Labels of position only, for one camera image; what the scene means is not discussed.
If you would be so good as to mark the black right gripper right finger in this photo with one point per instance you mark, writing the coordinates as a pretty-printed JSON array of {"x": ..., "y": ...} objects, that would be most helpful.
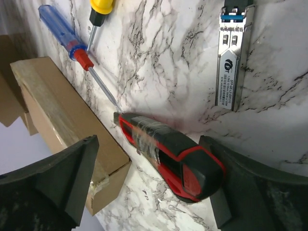
[{"x": 256, "y": 197}]

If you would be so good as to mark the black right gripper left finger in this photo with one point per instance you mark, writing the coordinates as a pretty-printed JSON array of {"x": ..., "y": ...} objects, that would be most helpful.
[{"x": 50, "y": 194}]

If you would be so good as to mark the red black utility knife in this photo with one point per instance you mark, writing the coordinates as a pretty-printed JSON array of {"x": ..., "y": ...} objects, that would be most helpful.
[{"x": 191, "y": 171}]

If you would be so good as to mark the blue red screwdriver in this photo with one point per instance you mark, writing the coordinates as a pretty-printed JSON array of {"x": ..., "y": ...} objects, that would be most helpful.
[{"x": 76, "y": 49}]

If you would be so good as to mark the small silver metal piece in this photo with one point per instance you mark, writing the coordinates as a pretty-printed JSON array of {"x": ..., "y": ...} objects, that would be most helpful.
[{"x": 235, "y": 26}]

